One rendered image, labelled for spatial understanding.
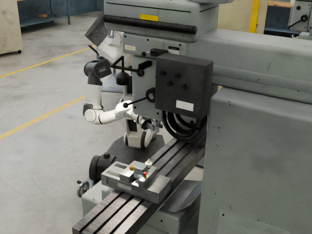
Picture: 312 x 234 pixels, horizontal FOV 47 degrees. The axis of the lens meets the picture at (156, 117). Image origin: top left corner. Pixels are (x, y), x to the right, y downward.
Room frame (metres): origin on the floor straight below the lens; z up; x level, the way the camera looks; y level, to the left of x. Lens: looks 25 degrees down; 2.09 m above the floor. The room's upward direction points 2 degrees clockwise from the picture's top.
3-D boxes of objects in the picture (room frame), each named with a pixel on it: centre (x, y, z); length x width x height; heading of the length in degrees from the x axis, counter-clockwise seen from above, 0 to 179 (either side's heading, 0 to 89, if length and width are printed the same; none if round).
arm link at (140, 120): (1.79, 0.06, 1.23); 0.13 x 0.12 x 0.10; 126
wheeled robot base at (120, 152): (2.58, 0.15, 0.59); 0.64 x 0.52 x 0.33; 168
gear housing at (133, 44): (1.69, -0.03, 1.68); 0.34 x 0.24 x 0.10; 61
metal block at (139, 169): (1.59, 0.07, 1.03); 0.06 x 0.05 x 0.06; 153
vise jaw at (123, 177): (1.62, 0.12, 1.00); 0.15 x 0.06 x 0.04; 153
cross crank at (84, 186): (1.95, 0.44, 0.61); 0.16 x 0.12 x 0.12; 61
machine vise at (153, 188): (1.60, 0.10, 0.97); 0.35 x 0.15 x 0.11; 63
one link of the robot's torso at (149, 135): (2.61, 0.14, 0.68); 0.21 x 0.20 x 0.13; 168
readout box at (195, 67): (1.27, -0.10, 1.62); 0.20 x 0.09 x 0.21; 61
